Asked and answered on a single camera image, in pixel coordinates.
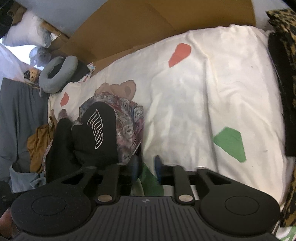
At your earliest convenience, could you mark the black bear pattern garment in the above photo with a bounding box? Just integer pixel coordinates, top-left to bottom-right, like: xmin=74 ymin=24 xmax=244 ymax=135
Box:
xmin=43 ymin=91 xmax=145 ymax=183

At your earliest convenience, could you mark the cream bear print quilt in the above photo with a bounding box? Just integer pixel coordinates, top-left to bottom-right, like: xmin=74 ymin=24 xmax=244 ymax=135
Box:
xmin=48 ymin=25 xmax=293 ymax=204

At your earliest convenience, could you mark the brown crumpled garment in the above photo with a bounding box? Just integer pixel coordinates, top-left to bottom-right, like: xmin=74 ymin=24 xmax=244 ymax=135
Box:
xmin=27 ymin=115 xmax=57 ymax=174

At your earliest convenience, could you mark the light blue cloth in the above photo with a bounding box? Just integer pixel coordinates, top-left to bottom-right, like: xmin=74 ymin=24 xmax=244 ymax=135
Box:
xmin=10 ymin=163 xmax=46 ymax=193

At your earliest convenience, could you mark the black cloth under neck pillow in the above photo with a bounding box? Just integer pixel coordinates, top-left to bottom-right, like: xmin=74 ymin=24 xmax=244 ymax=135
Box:
xmin=70 ymin=61 xmax=90 ymax=82

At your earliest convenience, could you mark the grey neck pillow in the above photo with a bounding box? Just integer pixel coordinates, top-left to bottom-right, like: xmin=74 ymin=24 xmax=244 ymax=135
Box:
xmin=39 ymin=56 xmax=78 ymax=94

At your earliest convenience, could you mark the grey blue pillow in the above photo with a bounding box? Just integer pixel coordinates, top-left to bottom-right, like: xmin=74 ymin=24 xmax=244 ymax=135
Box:
xmin=1 ymin=78 xmax=49 ymax=182

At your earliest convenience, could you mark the small plush bear toy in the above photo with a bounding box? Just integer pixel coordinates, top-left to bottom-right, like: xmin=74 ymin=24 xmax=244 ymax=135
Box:
xmin=23 ymin=68 xmax=41 ymax=84

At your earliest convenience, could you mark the brown cardboard box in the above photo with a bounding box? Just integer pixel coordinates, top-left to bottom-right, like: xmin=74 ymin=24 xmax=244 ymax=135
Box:
xmin=48 ymin=1 xmax=256 ymax=71

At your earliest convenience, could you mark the grey plastic wrapped appliance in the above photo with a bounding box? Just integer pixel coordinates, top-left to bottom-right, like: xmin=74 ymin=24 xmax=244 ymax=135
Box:
xmin=17 ymin=0 xmax=106 ymax=37

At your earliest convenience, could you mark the white pillow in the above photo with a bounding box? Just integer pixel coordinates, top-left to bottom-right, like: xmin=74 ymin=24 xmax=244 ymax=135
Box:
xmin=3 ymin=11 xmax=51 ymax=48

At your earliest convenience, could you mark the leopard print garment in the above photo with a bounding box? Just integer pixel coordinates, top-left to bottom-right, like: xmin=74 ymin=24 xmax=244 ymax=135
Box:
xmin=265 ymin=9 xmax=296 ymax=227

